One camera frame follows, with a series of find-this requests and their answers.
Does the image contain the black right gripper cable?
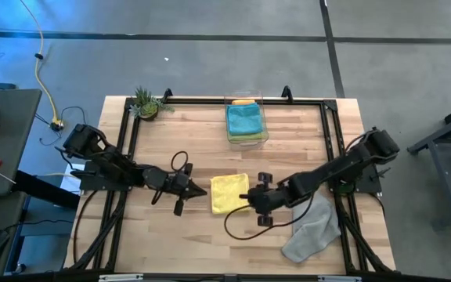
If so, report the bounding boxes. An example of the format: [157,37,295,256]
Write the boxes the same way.
[223,191,316,241]

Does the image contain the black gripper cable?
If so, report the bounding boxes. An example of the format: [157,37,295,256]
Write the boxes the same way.
[150,150,190,205]
[223,191,316,241]

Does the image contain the silver table bracket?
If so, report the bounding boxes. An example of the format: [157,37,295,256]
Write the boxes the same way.
[318,276,362,282]
[99,273,144,282]

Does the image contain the white paper sheet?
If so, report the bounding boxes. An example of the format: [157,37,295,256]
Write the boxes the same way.
[59,162,89,195]

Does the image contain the dark low desk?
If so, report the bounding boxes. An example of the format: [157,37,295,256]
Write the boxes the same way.
[0,191,27,275]

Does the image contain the black aluminium table frame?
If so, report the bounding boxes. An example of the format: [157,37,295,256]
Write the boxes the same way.
[67,85,395,275]

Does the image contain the black rectangular bar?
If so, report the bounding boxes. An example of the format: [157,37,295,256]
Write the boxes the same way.
[13,170,81,211]

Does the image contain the yellow microfiber towel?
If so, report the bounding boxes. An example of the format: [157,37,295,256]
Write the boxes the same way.
[210,172,251,215]

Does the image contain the grey microfiber towel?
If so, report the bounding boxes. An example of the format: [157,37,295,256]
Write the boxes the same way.
[281,191,342,264]

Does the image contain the potted succulent plant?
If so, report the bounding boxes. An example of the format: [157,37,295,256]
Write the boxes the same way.
[128,86,175,121]

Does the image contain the yellow floor cable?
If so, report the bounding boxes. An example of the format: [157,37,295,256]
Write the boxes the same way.
[18,0,64,126]

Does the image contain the clear plastic bin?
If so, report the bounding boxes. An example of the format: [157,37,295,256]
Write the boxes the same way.
[224,89,270,152]

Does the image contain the grey side desk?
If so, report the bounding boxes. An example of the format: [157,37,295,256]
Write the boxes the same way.
[0,89,42,197]

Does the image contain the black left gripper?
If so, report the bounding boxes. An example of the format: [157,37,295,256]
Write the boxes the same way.
[158,162,208,217]

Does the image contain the teal microfiber towel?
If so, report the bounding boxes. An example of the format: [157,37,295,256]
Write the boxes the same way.
[225,102,265,136]

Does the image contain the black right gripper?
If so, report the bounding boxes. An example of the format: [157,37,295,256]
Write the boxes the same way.
[239,172,291,227]

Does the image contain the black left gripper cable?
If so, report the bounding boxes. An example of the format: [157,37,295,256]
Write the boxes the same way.
[150,150,190,205]

